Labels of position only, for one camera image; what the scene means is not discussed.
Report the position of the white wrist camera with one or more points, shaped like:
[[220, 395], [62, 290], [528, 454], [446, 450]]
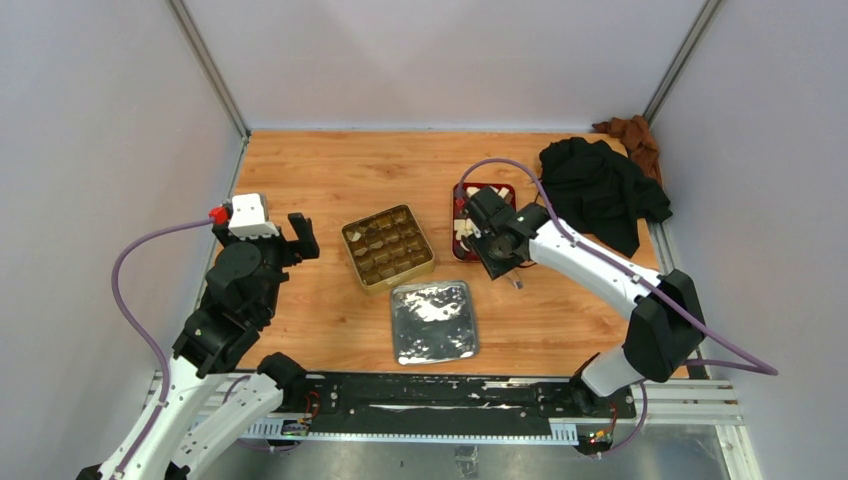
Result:
[[245, 216], [487, 210]]

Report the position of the silver tin lid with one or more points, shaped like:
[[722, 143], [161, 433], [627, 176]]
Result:
[[433, 322]]

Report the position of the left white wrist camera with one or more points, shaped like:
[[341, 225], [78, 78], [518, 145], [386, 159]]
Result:
[[245, 216]]

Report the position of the brown cloth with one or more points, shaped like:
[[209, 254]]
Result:
[[639, 142]]

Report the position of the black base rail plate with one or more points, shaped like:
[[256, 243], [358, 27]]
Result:
[[447, 407]]

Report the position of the black cloth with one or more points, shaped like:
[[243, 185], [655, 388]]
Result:
[[599, 191]]

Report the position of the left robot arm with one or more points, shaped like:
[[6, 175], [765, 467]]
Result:
[[239, 301]]

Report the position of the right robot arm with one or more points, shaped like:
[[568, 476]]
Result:
[[665, 321]]

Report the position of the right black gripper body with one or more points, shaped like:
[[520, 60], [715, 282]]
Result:
[[492, 257]]

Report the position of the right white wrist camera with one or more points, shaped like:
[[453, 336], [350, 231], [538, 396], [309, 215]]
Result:
[[487, 210]]

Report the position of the red chocolate tray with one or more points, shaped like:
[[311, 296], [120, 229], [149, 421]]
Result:
[[462, 226]]

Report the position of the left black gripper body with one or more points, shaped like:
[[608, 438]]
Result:
[[274, 249]]

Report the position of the gold chocolate tin box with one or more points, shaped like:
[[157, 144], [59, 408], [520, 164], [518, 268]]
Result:
[[393, 249]]

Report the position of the metal tongs black tips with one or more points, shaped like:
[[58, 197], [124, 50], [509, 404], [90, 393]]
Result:
[[514, 279]]

